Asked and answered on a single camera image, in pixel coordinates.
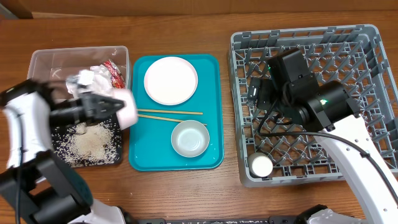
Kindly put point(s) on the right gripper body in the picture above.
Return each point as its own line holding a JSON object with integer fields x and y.
{"x": 268, "y": 97}

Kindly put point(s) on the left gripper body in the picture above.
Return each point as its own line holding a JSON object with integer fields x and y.
{"x": 68, "y": 114}

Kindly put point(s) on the small pink bowl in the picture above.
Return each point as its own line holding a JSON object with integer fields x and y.
{"x": 127, "y": 115}

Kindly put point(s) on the white napkin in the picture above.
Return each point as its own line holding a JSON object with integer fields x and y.
{"x": 101, "y": 83}

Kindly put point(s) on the red snack wrapper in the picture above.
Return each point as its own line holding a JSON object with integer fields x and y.
{"x": 117, "y": 79}

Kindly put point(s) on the wooden chopstick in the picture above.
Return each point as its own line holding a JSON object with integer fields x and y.
{"x": 160, "y": 118}
{"x": 170, "y": 112}

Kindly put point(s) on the white cup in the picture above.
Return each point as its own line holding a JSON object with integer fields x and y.
{"x": 260, "y": 165}

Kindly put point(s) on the large white plate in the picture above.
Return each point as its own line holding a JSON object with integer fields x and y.
{"x": 170, "y": 81}

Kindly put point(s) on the grey-white bowl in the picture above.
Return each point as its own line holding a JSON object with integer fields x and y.
{"x": 190, "y": 138}

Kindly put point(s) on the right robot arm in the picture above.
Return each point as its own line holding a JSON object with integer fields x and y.
{"x": 296, "y": 105}

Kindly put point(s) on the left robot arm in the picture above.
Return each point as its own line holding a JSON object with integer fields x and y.
{"x": 37, "y": 184}

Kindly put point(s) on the black food waste tray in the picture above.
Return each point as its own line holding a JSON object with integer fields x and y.
{"x": 90, "y": 146}

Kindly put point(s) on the clear plastic waste bin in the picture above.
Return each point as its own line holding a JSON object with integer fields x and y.
{"x": 53, "y": 66}

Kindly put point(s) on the grey dishwasher rack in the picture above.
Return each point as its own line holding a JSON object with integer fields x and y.
{"x": 353, "y": 55}

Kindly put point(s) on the pile of rice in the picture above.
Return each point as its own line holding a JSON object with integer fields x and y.
{"x": 90, "y": 144}

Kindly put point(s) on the teal serving tray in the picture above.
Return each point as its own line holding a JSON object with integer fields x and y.
{"x": 150, "y": 146}

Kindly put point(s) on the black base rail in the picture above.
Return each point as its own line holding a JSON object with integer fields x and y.
{"x": 287, "y": 219}

